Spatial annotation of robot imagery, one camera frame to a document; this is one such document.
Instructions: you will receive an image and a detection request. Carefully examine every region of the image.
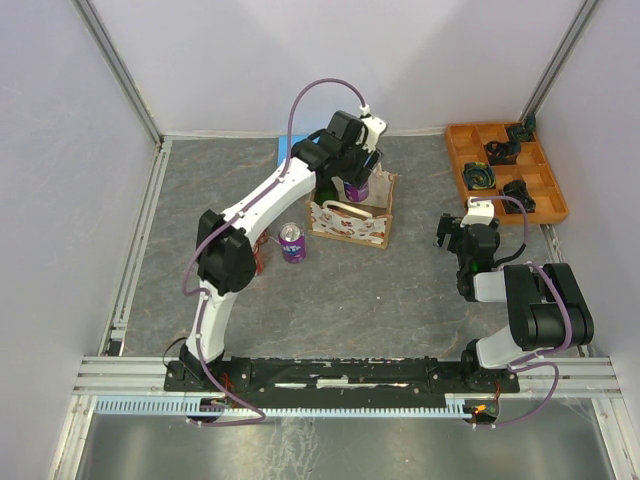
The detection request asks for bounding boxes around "purple soda can front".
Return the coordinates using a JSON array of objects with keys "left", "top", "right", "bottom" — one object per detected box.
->
[{"left": 278, "top": 222, "right": 306, "bottom": 264}]

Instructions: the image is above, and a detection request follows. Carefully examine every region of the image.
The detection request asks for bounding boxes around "rolled dark sock middle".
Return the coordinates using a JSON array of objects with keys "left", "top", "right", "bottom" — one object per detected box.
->
[{"left": 484, "top": 141, "right": 521, "bottom": 166}]

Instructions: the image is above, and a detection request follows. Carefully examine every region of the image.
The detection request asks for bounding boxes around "rolled dark sock left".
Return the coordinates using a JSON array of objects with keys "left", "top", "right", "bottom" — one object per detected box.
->
[{"left": 462, "top": 162, "right": 496, "bottom": 191}]

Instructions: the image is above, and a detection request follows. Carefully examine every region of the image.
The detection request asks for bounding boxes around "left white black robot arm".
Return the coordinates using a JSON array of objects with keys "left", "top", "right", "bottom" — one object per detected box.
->
[{"left": 179, "top": 111, "right": 387, "bottom": 390}]

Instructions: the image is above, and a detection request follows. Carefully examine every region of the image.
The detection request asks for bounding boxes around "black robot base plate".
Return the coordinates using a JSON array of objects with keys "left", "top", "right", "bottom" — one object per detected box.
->
[{"left": 163, "top": 355, "right": 522, "bottom": 408}]

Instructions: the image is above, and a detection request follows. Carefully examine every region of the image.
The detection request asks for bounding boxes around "purple soda can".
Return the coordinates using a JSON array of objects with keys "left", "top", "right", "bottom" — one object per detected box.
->
[
  {"left": 278, "top": 222, "right": 306, "bottom": 264},
  {"left": 344, "top": 182, "right": 369, "bottom": 203}
]

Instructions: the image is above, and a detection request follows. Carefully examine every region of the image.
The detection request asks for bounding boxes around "rolled dark sock top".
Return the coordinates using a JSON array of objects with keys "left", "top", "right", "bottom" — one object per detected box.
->
[{"left": 505, "top": 113, "right": 537, "bottom": 143}]

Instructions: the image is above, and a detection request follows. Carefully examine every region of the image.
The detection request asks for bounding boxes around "blue slotted cable duct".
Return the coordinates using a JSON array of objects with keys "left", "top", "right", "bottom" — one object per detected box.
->
[{"left": 94, "top": 396, "right": 471, "bottom": 419}]

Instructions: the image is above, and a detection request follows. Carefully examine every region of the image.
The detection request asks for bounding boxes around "orange compartment tray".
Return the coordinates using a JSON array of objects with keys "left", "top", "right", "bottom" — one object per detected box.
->
[{"left": 445, "top": 122, "right": 569, "bottom": 224}]

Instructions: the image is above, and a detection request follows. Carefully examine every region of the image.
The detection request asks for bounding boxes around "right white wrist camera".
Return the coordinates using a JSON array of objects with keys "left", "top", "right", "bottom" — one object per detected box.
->
[{"left": 460, "top": 197, "right": 495, "bottom": 227}]

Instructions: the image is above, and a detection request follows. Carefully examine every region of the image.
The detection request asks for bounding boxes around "red soda can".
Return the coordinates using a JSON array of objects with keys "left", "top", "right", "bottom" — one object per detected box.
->
[
  {"left": 256, "top": 229, "right": 270, "bottom": 245},
  {"left": 253, "top": 249, "right": 264, "bottom": 275}
]

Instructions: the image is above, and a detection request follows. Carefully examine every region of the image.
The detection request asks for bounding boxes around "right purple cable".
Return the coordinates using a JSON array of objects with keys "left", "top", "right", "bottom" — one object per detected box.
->
[{"left": 469, "top": 195, "right": 574, "bottom": 431}]

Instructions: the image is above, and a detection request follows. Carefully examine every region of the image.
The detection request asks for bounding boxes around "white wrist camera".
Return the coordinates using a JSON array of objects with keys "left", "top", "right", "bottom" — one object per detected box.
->
[
  {"left": 460, "top": 197, "right": 495, "bottom": 227},
  {"left": 358, "top": 104, "right": 388, "bottom": 153}
]

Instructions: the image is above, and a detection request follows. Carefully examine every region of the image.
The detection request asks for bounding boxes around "patterned canvas tote bag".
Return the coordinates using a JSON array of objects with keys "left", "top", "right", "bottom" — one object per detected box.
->
[{"left": 306, "top": 165, "right": 398, "bottom": 249}]

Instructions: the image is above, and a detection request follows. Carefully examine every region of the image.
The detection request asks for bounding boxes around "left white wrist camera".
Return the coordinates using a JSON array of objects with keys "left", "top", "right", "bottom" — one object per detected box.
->
[{"left": 358, "top": 104, "right": 388, "bottom": 153}]

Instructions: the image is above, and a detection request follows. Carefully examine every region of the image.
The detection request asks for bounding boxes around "dark green glass bottle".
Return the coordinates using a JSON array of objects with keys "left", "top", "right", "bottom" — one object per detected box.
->
[{"left": 315, "top": 184, "right": 339, "bottom": 207}]

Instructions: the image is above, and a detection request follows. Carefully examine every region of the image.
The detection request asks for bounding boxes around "rolled dark sock bottom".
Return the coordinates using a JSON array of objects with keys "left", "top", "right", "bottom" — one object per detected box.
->
[{"left": 500, "top": 179, "right": 536, "bottom": 214}]

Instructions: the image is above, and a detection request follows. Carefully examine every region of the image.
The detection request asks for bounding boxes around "rolled dark sock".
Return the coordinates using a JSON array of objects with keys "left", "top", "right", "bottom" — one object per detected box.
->
[
  {"left": 505, "top": 113, "right": 537, "bottom": 143},
  {"left": 484, "top": 141, "right": 521, "bottom": 166},
  {"left": 462, "top": 162, "right": 496, "bottom": 191},
  {"left": 500, "top": 179, "right": 536, "bottom": 214}
]

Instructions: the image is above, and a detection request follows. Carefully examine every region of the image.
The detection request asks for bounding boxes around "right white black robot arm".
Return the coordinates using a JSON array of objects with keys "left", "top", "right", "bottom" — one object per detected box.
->
[{"left": 429, "top": 213, "right": 594, "bottom": 393}]

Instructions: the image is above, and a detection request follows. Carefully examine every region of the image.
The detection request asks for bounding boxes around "blue printed folded cloth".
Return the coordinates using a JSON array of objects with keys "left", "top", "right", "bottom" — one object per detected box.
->
[{"left": 276, "top": 135, "right": 304, "bottom": 167}]

